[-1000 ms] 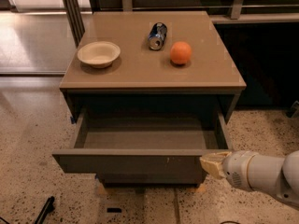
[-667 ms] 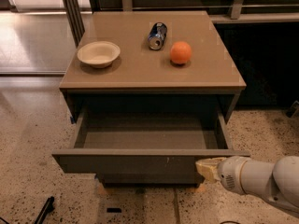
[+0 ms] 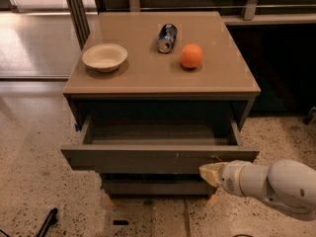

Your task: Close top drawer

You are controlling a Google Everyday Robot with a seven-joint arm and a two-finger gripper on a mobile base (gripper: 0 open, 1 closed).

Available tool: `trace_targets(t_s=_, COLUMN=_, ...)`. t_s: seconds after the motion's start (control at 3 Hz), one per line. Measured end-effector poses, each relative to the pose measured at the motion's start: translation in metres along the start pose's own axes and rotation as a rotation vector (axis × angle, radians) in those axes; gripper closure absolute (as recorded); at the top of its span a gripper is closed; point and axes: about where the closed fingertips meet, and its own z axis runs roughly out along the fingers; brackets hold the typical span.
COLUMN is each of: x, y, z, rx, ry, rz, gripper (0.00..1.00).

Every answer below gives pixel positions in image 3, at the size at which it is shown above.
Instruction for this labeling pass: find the grey top drawer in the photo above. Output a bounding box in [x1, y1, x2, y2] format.
[61, 117, 259, 175]

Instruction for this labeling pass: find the grey drawer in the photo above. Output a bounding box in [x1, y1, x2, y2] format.
[61, 117, 259, 175]
[101, 173, 216, 197]

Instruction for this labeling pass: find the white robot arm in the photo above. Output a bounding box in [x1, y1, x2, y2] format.
[198, 160, 316, 221]

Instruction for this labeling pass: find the grey drawer cabinet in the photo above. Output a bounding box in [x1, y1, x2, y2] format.
[62, 11, 262, 198]

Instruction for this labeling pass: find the grey bottom drawer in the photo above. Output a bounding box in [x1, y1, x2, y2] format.
[101, 173, 216, 197]

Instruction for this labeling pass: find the orange fruit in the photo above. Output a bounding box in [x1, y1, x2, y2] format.
[180, 43, 203, 69]

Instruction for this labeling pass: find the blue crushed soda can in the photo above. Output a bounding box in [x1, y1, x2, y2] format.
[157, 24, 178, 53]

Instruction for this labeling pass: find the white paper bowl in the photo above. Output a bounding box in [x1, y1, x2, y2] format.
[82, 43, 127, 72]

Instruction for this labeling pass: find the black rod on floor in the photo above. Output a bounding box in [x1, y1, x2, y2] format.
[36, 207, 58, 237]

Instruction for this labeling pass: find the metal railing frame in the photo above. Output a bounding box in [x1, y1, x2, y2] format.
[92, 0, 316, 38]

